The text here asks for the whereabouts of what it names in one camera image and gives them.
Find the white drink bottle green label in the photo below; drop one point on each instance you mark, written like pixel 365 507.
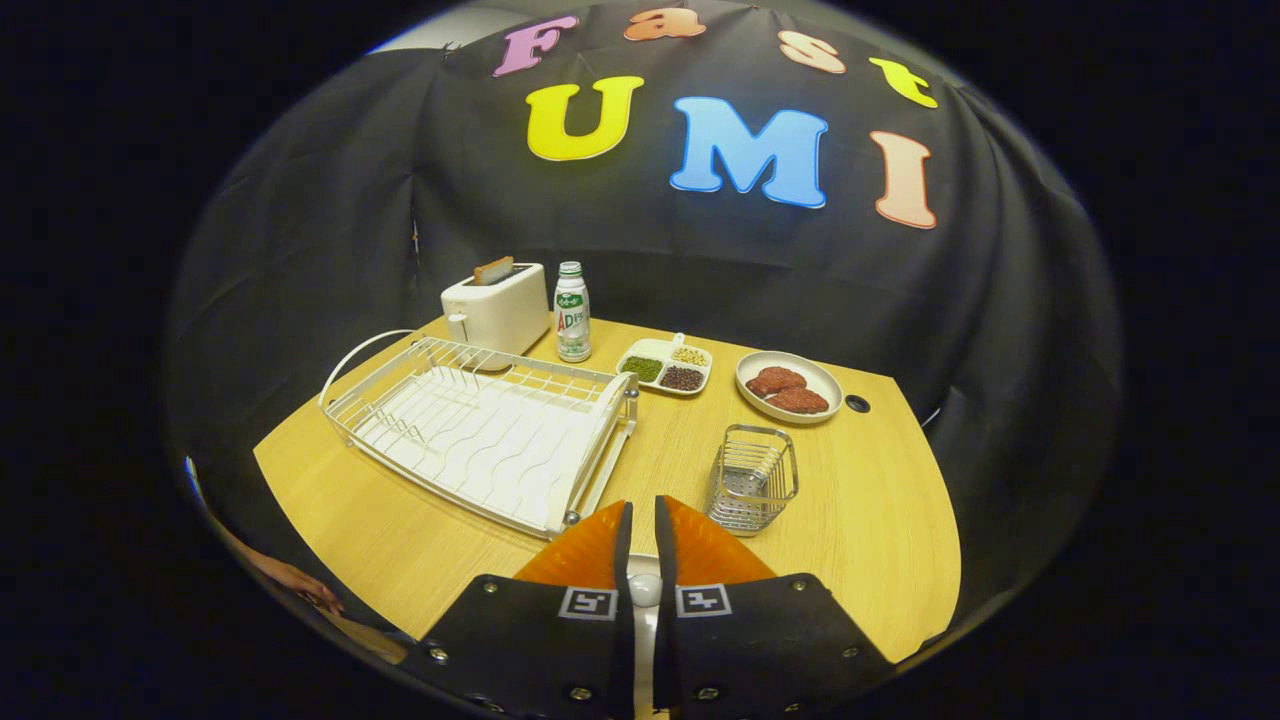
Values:
pixel 572 320

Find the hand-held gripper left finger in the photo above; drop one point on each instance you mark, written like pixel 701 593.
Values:
pixel 530 640

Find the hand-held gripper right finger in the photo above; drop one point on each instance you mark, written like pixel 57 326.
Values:
pixel 760 640

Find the round plate with meat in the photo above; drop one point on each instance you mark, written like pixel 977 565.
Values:
pixel 818 375

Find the white round plate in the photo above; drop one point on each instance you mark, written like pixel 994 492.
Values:
pixel 645 660

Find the bread slice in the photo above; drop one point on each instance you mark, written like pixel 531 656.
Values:
pixel 493 270

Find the brown meat patty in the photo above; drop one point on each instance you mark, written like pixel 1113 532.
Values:
pixel 797 401
pixel 775 380

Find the white dish rack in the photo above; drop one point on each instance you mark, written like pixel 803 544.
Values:
pixel 480 440

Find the white sectioned dish with beans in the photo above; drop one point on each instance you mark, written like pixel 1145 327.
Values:
pixel 660 350

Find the white toaster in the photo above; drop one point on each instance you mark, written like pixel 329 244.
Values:
pixel 500 310

